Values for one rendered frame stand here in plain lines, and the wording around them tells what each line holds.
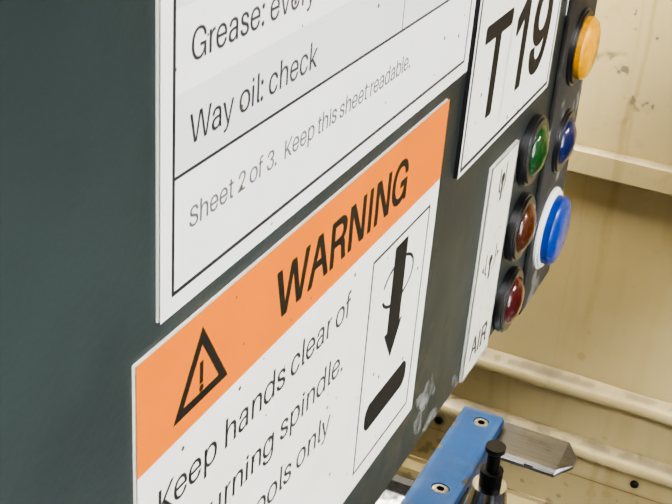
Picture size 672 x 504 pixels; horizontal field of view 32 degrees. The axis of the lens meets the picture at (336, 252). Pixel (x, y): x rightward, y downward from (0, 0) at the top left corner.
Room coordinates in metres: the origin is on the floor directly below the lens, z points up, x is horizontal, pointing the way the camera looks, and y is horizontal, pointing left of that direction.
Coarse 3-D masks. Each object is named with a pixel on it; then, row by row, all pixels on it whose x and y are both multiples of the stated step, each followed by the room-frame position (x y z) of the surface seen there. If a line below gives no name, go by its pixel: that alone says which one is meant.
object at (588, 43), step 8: (592, 16) 0.45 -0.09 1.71; (584, 24) 0.44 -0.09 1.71; (592, 24) 0.44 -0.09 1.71; (584, 32) 0.44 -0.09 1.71; (592, 32) 0.44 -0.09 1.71; (600, 32) 0.45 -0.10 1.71; (584, 40) 0.44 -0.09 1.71; (592, 40) 0.44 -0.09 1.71; (576, 48) 0.44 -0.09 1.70; (584, 48) 0.44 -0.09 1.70; (592, 48) 0.44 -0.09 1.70; (576, 56) 0.44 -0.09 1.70; (584, 56) 0.44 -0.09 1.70; (592, 56) 0.44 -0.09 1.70; (576, 64) 0.44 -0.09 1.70; (584, 64) 0.44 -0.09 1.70; (592, 64) 0.45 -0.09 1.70; (576, 72) 0.44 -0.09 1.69; (584, 72) 0.44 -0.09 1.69
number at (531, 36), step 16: (528, 0) 0.37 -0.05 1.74; (544, 0) 0.39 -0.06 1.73; (528, 16) 0.37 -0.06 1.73; (544, 16) 0.39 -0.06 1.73; (512, 32) 0.36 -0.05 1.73; (528, 32) 0.37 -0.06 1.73; (544, 32) 0.39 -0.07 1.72; (512, 48) 0.36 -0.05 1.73; (528, 48) 0.38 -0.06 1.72; (544, 48) 0.40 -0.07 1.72; (512, 64) 0.36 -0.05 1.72; (528, 64) 0.38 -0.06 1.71; (544, 64) 0.40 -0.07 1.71; (512, 80) 0.36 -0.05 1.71; (528, 80) 0.38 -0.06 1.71; (512, 96) 0.37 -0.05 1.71
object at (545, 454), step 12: (504, 432) 0.86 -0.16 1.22; (516, 432) 0.86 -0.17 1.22; (528, 432) 0.86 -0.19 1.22; (516, 444) 0.84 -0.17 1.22; (528, 444) 0.84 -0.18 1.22; (540, 444) 0.84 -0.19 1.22; (552, 444) 0.84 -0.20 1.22; (564, 444) 0.85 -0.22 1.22; (504, 456) 0.82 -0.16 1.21; (516, 456) 0.82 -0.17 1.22; (528, 456) 0.82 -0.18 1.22; (540, 456) 0.83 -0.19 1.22; (552, 456) 0.83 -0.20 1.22; (564, 456) 0.83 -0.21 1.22; (528, 468) 0.81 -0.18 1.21; (540, 468) 0.81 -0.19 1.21; (552, 468) 0.81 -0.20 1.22; (564, 468) 0.81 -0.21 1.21
